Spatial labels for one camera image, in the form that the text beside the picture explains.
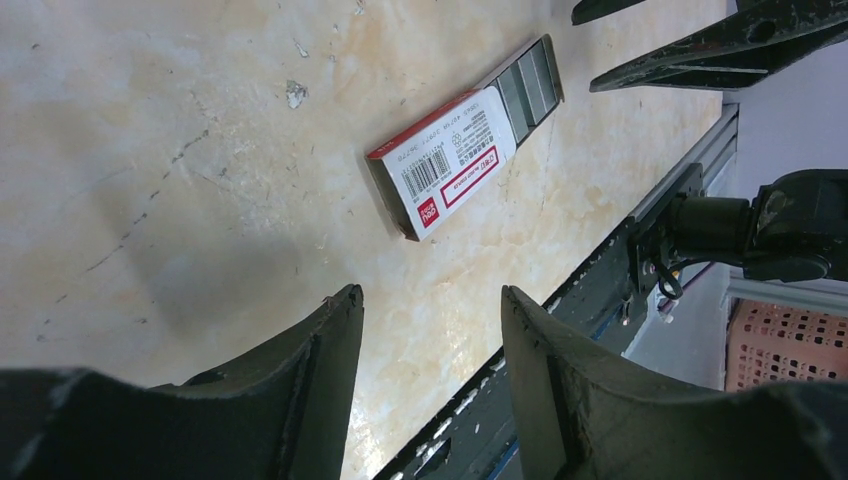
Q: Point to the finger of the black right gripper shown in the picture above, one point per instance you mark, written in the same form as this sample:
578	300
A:
760	39
586	11

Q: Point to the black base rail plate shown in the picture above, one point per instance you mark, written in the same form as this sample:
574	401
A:
512	399

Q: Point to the red white staple box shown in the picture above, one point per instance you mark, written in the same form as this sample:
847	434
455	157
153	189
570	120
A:
429	170

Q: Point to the pink perforated crate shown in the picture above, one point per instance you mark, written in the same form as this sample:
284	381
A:
768	343

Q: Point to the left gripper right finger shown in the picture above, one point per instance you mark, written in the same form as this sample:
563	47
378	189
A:
619	420

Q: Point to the tray of staple strips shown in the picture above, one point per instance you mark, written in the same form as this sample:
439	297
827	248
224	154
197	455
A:
529	84

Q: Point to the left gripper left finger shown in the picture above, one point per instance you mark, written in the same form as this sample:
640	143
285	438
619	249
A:
279	411

